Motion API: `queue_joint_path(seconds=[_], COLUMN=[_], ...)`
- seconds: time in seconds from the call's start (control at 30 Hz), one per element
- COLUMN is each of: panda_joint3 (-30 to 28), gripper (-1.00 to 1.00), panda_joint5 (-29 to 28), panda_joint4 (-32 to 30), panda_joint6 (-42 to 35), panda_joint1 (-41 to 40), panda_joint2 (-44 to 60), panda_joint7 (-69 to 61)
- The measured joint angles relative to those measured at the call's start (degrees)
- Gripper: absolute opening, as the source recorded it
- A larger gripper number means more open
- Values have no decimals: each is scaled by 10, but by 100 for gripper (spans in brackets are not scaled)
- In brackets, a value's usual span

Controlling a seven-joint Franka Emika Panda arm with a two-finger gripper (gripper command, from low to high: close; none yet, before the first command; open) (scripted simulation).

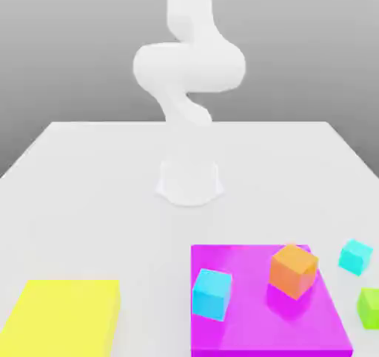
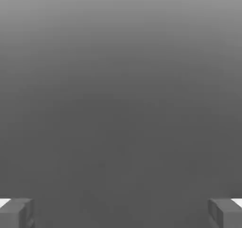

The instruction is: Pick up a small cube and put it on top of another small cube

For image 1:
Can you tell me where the large magenta box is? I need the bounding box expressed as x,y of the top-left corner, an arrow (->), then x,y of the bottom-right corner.
190,244 -> 355,357

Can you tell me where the small cyan cube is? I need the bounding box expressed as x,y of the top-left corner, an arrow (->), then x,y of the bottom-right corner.
338,238 -> 375,277

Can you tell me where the small green cube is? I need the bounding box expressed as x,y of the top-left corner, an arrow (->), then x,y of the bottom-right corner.
356,287 -> 379,331

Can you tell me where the large yellow box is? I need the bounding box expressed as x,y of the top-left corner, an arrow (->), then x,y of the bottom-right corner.
0,279 -> 121,357

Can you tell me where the small orange cube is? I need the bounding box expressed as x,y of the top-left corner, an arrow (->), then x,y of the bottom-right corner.
268,243 -> 320,301

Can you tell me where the small blue cube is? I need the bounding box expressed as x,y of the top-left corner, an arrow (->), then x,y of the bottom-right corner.
191,267 -> 233,323

